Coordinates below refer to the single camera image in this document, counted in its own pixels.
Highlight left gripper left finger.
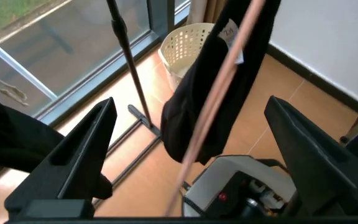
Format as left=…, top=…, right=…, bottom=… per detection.
left=4, top=96, right=118, bottom=219

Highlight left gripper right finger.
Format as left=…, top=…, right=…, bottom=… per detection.
left=264, top=95, right=358, bottom=218

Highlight black shorts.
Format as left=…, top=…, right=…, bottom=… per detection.
left=0, top=67, right=114, bottom=200

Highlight pink clothes hanger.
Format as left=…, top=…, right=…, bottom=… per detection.
left=165, top=0, right=266, bottom=218

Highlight heap of clothes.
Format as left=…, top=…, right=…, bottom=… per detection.
left=160, top=0, right=282, bottom=166

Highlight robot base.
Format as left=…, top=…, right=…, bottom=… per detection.
left=181, top=88, right=358, bottom=218

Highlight black clothes rack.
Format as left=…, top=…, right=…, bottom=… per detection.
left=91, top=0, right=163, bottom=210

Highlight white laundry basket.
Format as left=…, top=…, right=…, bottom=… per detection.
left=157, top=22, right=216, bottom=93

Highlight window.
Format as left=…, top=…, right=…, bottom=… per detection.
left=0, top=0, right=192, bottom=185

